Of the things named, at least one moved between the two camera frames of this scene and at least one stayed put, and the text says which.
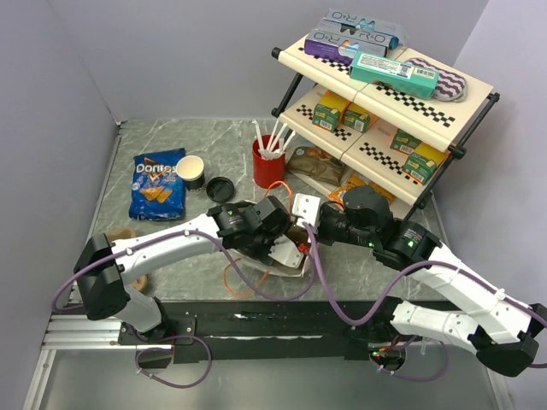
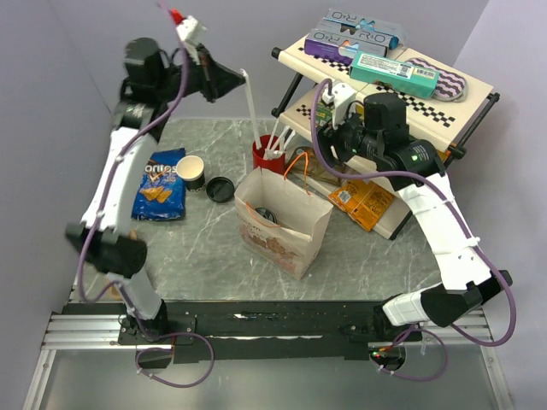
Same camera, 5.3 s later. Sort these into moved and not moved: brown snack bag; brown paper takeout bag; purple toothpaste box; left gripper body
Moved: brown paper takeout bag; left gripper body
Not moved: purple toothpaste box; brown snack bag
